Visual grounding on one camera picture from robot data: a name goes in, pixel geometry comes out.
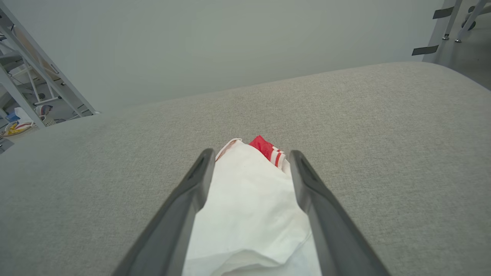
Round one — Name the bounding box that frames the grey metal stand leg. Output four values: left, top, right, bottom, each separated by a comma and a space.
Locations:
455, 0, 488, 43
441, 0, 463, 41

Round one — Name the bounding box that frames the grey metal partition post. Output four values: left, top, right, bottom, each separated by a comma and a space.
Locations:
0, 4, 100, 115

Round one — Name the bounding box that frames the red white basketball jersey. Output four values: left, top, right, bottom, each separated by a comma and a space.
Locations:
182, 135, 323, 276

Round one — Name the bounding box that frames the white red yellow bag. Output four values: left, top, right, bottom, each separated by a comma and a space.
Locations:
1, 120, 36, 137

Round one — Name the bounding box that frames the grey fabric sofa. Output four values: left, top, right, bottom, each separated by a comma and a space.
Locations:
0, 61, 491, 276

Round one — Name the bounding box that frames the grey metal rack frame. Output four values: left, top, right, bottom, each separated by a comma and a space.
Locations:
0, 38, 83, 129

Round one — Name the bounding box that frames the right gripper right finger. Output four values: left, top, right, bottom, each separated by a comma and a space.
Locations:
288, 149, 390, 276

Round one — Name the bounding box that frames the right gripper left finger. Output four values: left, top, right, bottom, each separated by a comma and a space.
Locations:
113, 148, 216, 276

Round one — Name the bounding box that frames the white partition panel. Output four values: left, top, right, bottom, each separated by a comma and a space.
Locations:
0, 0, 445, 114

